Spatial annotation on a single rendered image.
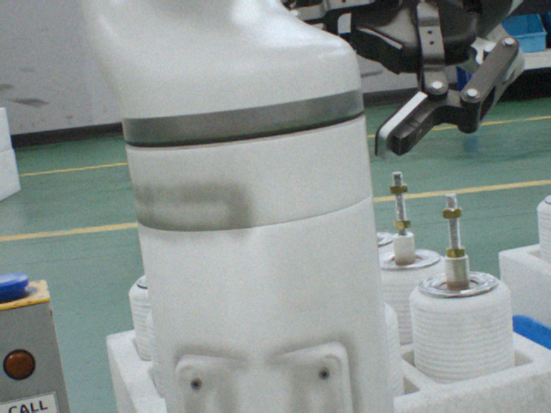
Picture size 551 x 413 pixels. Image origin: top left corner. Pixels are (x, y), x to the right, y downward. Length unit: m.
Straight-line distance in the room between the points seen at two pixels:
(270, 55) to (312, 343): 0.10
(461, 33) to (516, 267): 0.74
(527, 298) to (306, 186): 0.93
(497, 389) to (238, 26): 0.56
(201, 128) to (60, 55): 5.85
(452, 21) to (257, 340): 0.28
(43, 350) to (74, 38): 5.38
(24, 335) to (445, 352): 0.38
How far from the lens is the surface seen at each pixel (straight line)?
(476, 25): 0.54
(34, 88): 6.23
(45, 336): 0.79
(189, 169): 0.31
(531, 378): 0.85
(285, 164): 0.31
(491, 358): 0.86
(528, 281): 1.22
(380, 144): 0.48
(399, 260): 0.97
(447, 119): 0.50
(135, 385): 0.93
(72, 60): 6.13
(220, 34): 0.32
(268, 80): 0.30
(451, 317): 0.84
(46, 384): 0.80
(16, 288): 0.80
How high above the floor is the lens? 0.50
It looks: 11 degrees down
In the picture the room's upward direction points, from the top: 7 degrees counter-clockwise
